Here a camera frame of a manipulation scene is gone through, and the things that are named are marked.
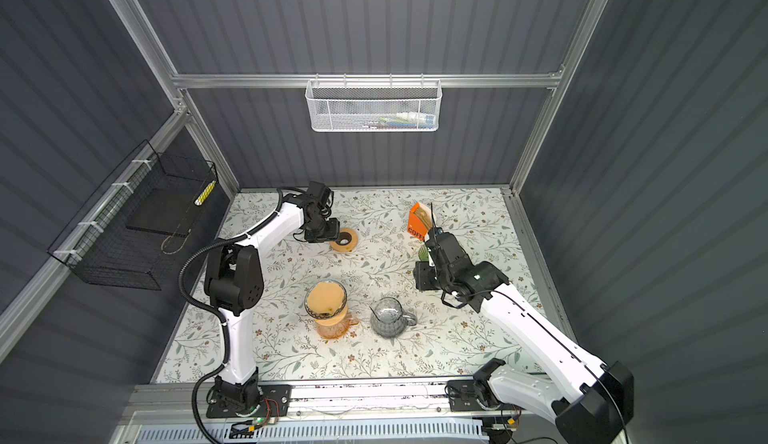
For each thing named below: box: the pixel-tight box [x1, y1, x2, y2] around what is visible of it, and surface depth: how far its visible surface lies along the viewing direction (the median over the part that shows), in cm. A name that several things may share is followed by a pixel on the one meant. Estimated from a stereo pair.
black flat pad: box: [126, 187, 208, 235], surface depth 78 cm
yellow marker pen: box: [194, 180, 216, 206], surface depth 83 cm
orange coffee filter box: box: [407, 202, 435, 241], surface depth 103 cm
